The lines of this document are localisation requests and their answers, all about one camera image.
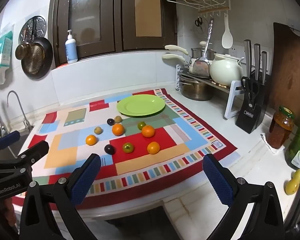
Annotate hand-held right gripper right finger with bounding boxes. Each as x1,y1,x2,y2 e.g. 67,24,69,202
202,154,285,240

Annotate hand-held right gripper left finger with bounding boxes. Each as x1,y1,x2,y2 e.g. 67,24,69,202
19,153,102,240

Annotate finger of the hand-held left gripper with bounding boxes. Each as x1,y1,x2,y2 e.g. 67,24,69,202
0,140,50,174
0,131,20,158

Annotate orange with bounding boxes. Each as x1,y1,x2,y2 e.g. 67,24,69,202
147,141,161,155
86,134,98,146
112,123,125,136
142,125,155,138

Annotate green plate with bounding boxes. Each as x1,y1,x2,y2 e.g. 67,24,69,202
116,94,166,117

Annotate steel sink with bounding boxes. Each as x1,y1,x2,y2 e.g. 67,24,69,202
5,127,34,159

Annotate steel faucet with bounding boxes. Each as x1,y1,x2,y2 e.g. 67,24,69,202
6,91,34,132

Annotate white paper towel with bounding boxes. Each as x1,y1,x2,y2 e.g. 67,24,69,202
261,133,285,154

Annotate black knife block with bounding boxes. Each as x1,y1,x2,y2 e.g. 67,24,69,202
235,76,268,133

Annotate colourful patchwork table mat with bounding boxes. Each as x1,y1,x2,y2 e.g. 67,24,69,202
14,88,238,210

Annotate yellow pear-shaped object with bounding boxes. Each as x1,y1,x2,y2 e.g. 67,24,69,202
285,169,300,195

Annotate glass jar of sauce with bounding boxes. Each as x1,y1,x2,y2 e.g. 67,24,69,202
268,106,295,149

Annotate white metal pot rack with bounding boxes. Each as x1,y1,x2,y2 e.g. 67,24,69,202
176,64,243,120

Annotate teal white box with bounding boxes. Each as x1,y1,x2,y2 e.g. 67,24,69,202
0,31,13,78

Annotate small brass saucepan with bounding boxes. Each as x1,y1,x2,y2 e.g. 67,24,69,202
15,27,32,60

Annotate green glass bottle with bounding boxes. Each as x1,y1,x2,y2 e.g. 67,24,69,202
285,110,300,170

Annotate large steel stockpot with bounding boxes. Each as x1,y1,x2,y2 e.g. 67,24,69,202
179,79,214,102

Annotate beaded wooden trivet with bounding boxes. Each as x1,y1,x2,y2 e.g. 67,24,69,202
211,79,227,88

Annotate black kitchen scissors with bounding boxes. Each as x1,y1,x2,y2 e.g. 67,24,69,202
241,76,259,108

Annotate blue white pump bottle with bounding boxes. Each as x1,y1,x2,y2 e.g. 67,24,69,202
65,29,78,64

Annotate cream ceramic pot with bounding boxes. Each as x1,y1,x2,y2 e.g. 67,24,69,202
209,53,245,86

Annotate steel turner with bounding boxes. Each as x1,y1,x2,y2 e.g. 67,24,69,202
192,19,214,77

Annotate round grey steamer rack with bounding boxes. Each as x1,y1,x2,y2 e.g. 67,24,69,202
18,15,48,48

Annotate dark wooden cutting board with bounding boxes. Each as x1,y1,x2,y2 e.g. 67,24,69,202
266,22,300,120

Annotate steel saucepan with lid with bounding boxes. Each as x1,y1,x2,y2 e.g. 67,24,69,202
164,41,217,62

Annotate white rice paddle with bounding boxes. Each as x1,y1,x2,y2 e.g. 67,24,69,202
221,13,233,49

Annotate cardboard panel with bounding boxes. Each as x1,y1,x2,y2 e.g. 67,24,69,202
135,0,163,38

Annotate steel-handled knife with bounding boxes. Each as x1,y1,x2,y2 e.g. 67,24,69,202
254,44,261,80
261,51,268,85
244,39,252,78

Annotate white wall socket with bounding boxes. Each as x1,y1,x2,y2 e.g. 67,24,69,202
230,46,243,58

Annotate brown window frame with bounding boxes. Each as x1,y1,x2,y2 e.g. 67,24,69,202
50,0,178,68

